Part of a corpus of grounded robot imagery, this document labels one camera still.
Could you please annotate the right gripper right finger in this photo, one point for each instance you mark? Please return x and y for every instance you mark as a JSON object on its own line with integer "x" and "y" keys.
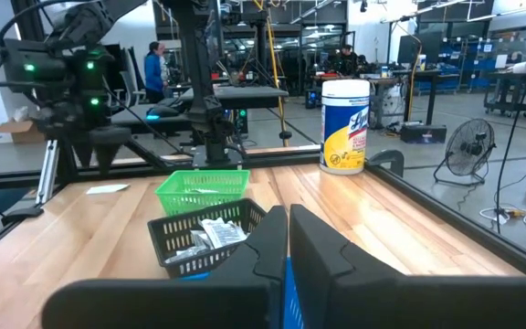
{"x": 336, "y": 283}

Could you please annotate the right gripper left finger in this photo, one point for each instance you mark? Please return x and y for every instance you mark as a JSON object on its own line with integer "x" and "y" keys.
{"x": 226, "y": 297}

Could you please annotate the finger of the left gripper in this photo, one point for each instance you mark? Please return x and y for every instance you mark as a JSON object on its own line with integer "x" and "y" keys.
{"x": 84, "y": 156}
{"x": 107, "y": 157}

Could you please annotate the small silver foil packet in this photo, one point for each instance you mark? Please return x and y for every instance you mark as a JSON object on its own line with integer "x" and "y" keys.
{"x": 189, "y": 252}

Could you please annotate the long white packet dark end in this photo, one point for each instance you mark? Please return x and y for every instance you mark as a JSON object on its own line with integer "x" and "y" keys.
{"x": 203, "y": 190}

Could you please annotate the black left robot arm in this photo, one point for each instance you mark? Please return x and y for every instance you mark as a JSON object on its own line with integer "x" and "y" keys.
{"x": 199, "y": 68}

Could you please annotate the silver aluminium bar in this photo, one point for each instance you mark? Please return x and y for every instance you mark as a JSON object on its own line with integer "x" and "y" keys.
{"x": 48, "y": 171}

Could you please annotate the black office chair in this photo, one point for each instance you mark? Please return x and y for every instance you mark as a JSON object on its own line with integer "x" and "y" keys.
{"x": 128, "y": 77}

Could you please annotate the blue plastic basket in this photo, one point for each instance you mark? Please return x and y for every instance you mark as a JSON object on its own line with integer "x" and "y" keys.
{"x": 291, "y": 315}

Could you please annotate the brown cardboard box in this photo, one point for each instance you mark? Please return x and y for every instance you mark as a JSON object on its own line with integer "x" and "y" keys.
{"x": 21, "y": 131}

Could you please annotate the person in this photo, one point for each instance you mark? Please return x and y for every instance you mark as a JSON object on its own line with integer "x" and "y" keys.
{"x": 153, "y": 73}
{"x": 347, "y": 59}

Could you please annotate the green plastic basket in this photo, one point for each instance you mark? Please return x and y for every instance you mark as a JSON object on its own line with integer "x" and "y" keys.
{"x": 176, "y": 201}

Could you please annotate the black plastic basket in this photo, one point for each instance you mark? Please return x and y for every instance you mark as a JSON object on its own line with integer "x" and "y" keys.
{"x": 171, "y": 233}

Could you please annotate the black corner clamp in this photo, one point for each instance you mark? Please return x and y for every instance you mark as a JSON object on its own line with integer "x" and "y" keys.
{"x": 388, "y": 159}

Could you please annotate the small computer tower green light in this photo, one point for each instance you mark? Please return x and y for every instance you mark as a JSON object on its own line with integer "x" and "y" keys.
{"x": 241, "y": 121}

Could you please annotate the black desk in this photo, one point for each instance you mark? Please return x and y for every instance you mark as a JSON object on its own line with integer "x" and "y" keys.
{"x": 235, "y": 95}

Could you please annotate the white wipes canister blue label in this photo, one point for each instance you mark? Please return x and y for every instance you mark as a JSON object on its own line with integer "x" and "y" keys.
{"x": 343, "y": 137}

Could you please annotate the black floor case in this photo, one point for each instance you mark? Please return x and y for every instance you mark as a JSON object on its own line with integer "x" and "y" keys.
{"x": 423, "y": 134}

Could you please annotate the black floor fan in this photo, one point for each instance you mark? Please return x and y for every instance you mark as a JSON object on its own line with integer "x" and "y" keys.
{"x": 468, "y": 148}

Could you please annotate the cluttered black work table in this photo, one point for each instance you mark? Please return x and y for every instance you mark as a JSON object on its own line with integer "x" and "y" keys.
{"x": 404, "y": 75}

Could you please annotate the small white yellow canister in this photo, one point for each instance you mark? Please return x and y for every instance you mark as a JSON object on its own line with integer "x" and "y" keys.
{"x": 422, "y": 62}

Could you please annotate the blue storage shelving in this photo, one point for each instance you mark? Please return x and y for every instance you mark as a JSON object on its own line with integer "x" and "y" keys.
{"x": 455, "y": 64}

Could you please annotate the black rolling table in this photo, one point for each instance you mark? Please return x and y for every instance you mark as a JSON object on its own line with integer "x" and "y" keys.
{"x": 518, "y": 75}

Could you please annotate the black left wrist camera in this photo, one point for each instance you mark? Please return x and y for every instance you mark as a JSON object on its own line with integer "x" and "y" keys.
{"x": 34, "y": 61}

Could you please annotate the black aluminium table frame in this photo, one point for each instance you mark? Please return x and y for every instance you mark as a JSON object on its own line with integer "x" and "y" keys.
{"x": 450, "y": 215}

